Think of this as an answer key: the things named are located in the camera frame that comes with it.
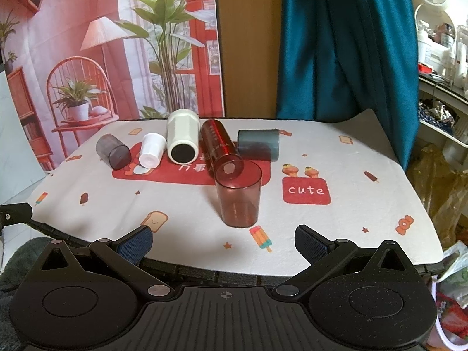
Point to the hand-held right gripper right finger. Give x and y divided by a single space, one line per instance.
311 245

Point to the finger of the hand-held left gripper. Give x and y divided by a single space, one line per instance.
18 214

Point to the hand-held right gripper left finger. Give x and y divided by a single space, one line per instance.
134 245

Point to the red translucent cup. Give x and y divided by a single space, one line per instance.
239 204

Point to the small white cup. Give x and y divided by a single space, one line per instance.
150 151

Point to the grey translucent cup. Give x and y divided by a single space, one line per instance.
111 151

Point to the blue-grey cup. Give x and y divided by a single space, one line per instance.
257 144

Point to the printed white tablecloth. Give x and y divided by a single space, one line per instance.
347 223

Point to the dark grey fuzzy cloth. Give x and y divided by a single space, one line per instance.
18 263

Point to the white board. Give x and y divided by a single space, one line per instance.
14 146

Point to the white cylindrical bottle lying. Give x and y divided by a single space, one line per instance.
182 131

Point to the dark red tumbler bottle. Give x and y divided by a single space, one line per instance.
217 142

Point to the yellow plastic bag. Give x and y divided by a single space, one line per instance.
438 186

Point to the white plastic bag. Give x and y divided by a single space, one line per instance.
455 263

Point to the blue patterned packet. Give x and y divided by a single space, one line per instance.
437 115

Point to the white storage shelf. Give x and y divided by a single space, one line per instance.
442 95

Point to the teal curtain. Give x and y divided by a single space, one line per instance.
347 44

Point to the wooden panel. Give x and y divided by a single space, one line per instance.
248 44

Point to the white lotion bottle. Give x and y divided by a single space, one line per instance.
424 44

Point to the printed pink wall tapestry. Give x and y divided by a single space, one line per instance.
73 25

